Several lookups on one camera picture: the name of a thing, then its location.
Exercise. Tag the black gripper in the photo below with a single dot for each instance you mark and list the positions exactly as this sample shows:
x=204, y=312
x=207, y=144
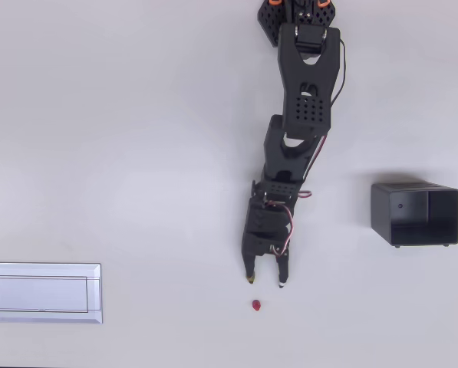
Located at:
x=260, y=246

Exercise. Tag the small red object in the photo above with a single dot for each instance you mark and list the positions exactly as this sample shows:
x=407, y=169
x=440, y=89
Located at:
x=256, y=305

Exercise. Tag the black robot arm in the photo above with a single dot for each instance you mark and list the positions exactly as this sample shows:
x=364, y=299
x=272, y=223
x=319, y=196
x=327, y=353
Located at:
x=305, y=76

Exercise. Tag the black robot base, orange clamps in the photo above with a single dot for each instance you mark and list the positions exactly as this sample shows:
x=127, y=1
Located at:
x=269, y=23

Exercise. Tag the black open box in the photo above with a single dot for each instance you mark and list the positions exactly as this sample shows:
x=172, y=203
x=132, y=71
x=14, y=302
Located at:
x=409, y=214

